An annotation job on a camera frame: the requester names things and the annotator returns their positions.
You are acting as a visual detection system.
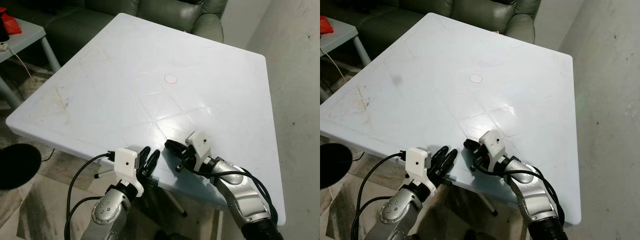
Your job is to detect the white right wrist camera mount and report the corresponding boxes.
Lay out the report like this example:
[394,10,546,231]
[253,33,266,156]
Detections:
[479,129,509,170]
[185,131,214,172]

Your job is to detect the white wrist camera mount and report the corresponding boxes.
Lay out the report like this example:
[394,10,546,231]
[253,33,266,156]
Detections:
[185,131,214,172]
[113,148,146,197]
[405,147,437,195]
[479,129,509,170]

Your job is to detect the black round floor object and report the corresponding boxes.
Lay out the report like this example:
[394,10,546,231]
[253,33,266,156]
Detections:
[0,143,43,190]
[320,143,354,190]

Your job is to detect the black left arm looped cable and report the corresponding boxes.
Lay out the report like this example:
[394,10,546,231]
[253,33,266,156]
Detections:
[350,195,397,240]
[63,195,104,240]

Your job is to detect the green leather sofa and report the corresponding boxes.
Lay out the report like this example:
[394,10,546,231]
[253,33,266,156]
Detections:
[7,0,229,67]
[320,0,542,62]

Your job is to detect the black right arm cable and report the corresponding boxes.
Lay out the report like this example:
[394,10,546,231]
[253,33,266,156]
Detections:
[182,164,279,224]
[475,162,566,224]

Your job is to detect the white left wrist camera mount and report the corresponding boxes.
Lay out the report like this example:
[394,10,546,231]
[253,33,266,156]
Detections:
[405,147,437,195]
[113,148,146,197]

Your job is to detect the light blue side table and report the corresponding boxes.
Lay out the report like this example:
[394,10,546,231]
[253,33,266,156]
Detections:
[0,17,62,109]
[320,18,372,103]

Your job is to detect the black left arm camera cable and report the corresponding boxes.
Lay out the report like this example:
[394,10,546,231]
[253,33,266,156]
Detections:
[358,152,409,222]
[66,152,117,222]

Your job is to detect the white plastic square table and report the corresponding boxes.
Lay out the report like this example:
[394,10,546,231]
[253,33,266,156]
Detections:
[320,12,583,226]
[5,12,287,227]

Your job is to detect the thin white cord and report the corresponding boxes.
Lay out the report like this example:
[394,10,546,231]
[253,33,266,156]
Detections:
[6,46,37,85]
[324,49,349,84]

